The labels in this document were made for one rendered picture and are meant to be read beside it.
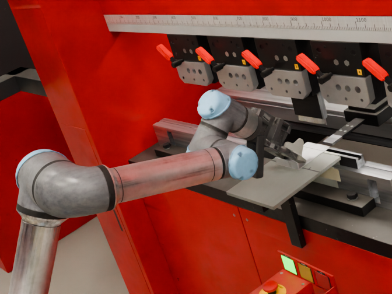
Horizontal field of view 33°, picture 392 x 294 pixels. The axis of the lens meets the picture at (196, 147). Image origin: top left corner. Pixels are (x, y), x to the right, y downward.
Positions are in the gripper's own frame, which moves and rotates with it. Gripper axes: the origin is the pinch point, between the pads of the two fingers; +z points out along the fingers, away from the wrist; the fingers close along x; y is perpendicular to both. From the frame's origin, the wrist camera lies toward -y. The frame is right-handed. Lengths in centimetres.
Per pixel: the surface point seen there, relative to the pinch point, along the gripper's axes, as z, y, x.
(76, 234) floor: 84, -57, 219
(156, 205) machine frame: 19, -24, 74
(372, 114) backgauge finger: 16.4, 21.4, -6.7
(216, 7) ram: -28.5, 31.0, 20.6
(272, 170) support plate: -2.9, -4.5, 3.3
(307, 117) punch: -0.7, 12.4, 0.3
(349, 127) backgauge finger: 13.9, 15.9, -2.7
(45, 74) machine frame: -29, 4, 101
